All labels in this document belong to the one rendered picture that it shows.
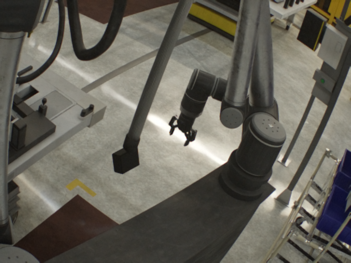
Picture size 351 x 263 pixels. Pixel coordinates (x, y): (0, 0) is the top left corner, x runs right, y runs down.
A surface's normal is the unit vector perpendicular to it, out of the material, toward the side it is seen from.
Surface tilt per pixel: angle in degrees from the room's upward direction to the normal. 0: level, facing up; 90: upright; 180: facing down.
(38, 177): 0
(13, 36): 81
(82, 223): 0
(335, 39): 90
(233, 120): 90
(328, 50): 90
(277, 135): 6
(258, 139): 90
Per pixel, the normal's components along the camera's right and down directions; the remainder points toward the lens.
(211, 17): -0.48, 0.37
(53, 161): 0.31, -0.77
